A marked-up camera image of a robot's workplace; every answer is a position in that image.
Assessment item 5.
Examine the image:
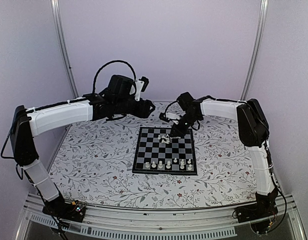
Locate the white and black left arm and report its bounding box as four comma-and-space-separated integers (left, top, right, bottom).
6, 74, 155, 217

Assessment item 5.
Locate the aluminium frame post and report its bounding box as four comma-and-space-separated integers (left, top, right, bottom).
240, 0, 269, 101
50, 0, 79, 98

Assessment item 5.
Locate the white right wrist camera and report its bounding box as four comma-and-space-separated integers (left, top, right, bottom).
159, 112, 181, 125

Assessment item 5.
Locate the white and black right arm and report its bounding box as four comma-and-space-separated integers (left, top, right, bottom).
163, 92, 278, 218

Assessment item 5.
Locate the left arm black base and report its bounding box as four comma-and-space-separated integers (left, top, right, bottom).
42, 194, 86, 223

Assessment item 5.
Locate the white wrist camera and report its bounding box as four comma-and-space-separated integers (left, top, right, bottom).
159, 112, 181, 125
135, 76, 149, 101

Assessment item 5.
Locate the white bishop chess piece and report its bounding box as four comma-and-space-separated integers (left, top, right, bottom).
158, 161, 163, 169
166, 160, 171, 169

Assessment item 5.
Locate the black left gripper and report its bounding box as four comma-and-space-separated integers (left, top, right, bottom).
114, 97, 155, 118

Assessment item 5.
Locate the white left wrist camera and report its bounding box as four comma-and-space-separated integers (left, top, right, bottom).
135, 76, 149, 101

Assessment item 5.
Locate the aluminium front rail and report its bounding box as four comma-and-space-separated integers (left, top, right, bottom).
15, 194, 308, 240

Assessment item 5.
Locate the right aluminium frame post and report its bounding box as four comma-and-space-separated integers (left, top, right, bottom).
240, 0, 269, 101

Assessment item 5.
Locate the black and white chessboard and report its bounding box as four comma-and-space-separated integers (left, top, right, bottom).
132, 127, 197, 176

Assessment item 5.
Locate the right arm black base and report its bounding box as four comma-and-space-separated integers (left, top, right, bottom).
232, 193, 278, 235

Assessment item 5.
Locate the floral patterned table mat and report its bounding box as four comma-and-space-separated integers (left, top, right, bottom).
38, 101, 278, 210

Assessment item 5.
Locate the left aluminium frame post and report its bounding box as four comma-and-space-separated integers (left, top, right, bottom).
50, 0, 79, 98

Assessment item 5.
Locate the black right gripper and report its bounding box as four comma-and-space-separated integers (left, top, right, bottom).
170, 112, 200, 138

